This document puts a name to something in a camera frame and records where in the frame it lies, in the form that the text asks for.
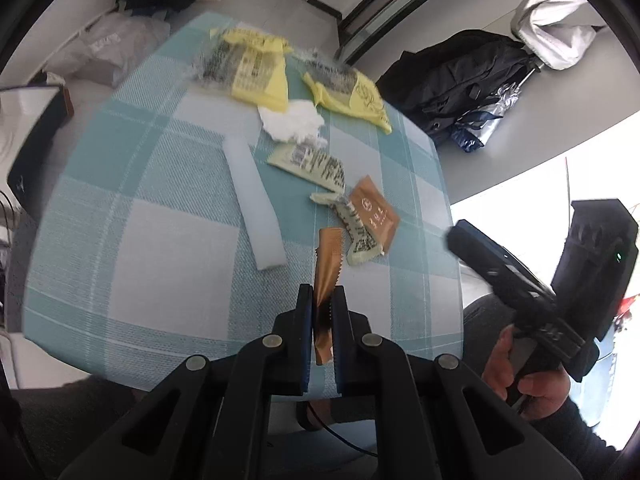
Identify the black framed glass door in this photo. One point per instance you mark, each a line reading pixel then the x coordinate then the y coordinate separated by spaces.
pixel 368 23

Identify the silver blue folded umbrella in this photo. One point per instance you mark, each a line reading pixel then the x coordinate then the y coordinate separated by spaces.
pixel 473 129

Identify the small printed wrapper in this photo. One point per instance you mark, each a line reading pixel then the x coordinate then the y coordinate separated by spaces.
pixel 364 246
pixel 311 164

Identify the black hanging backpack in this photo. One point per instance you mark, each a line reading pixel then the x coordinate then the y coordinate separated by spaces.
pixel 436 86

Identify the yellow snack bag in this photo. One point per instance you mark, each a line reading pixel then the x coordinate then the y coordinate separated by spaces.
pixel 343 89
pixel 248 65

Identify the white tissue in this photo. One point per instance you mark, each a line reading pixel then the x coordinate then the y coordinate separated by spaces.
pixel 299 124

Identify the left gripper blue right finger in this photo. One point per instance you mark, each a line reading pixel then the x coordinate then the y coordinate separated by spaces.
pixel 344 345

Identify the orange sachet small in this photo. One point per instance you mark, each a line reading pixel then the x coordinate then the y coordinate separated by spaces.
pixel 328 269

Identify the grey plastic parcel bag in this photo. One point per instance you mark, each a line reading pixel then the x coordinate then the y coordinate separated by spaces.
pixel 110 50

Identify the white side cabinet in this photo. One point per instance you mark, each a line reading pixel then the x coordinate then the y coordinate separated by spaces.
pixel 30 118

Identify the white foam strip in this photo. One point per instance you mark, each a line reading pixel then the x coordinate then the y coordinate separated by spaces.
pixel 259 217

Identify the white hanging bag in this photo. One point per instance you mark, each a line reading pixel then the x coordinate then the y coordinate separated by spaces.
pixel 539 24

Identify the orange sachet large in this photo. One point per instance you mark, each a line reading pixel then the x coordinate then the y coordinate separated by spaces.
pixel 375 213

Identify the person right hand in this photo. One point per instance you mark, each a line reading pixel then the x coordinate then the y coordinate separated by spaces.
pixel 546 391

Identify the teal plaid tablecloth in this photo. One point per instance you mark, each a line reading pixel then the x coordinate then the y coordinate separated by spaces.
pixel 168 233

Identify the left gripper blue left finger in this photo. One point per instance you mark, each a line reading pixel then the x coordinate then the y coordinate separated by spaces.
pixel 301 340

